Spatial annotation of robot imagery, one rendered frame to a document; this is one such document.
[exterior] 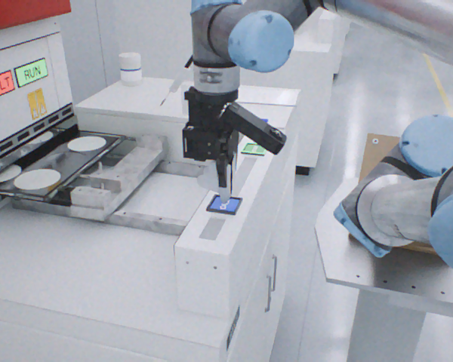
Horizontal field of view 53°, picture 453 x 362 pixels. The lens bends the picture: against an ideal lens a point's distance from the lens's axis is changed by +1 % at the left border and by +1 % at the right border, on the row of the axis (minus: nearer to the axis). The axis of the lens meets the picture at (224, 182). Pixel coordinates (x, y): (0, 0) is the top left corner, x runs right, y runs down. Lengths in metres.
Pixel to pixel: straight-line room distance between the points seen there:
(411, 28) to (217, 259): 0.42
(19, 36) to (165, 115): 0.40
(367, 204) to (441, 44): 0.31
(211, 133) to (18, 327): 0.52
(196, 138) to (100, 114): 0.66
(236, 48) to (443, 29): 0.24
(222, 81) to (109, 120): 0.70
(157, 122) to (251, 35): 0.75
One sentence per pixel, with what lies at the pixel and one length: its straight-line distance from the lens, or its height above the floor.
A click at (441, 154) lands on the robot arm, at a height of 1.08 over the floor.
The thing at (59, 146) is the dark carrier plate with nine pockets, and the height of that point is 0.90.
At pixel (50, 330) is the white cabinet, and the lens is 0.93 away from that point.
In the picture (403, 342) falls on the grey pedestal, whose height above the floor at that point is 0.55.
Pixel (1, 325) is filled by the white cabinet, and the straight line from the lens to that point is 0.99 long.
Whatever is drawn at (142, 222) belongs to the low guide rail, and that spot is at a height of 0.84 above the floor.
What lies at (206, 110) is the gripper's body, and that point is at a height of 1.15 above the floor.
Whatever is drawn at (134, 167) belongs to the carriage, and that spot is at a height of 0.88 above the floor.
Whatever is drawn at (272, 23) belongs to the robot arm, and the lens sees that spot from 0.59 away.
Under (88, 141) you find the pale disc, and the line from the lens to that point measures 1.31.
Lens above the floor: 1.40
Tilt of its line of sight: 29 degrees down
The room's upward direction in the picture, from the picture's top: straight up
